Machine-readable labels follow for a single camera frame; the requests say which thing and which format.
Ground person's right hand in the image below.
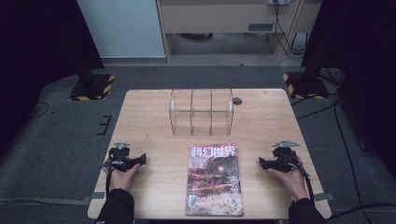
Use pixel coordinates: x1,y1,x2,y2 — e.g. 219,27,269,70
268,156,310,203

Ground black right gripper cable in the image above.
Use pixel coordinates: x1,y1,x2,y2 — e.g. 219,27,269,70
288,153,316,202

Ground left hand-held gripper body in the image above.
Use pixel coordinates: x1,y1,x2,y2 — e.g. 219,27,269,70
107,141,138,173

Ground light wooden desk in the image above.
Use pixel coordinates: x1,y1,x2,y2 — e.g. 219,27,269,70
155,0,323,64

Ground black yellow striped stand base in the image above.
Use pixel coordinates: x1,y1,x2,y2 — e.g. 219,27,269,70
69,68,117,103
281,70,331,101

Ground white cabinet panel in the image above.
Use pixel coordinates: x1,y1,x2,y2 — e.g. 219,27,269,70
76,0,166,59

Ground clear acrylic file rack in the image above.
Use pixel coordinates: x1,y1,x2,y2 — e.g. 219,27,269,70
168,88,235,137

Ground person's left hand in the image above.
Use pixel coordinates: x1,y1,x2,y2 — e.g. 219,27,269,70
103,159,141,191

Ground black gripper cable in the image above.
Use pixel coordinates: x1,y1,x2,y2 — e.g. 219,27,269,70
288,153,316,202
105,166,114,200

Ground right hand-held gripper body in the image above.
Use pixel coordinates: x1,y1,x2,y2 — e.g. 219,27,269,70
271,140,302,173

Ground black hanging cables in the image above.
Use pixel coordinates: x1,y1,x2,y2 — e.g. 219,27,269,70
273,0,308,61

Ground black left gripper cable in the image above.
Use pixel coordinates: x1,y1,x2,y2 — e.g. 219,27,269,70
105,166,114,200

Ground thin black floor cable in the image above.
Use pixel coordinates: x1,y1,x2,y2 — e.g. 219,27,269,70
29,101,51,119

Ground black curtain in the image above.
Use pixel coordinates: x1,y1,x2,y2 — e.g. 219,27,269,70
300,0,396,180
0,0,106,158

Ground red illustrated magazine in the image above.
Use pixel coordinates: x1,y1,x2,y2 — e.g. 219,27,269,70
185,142,245,217

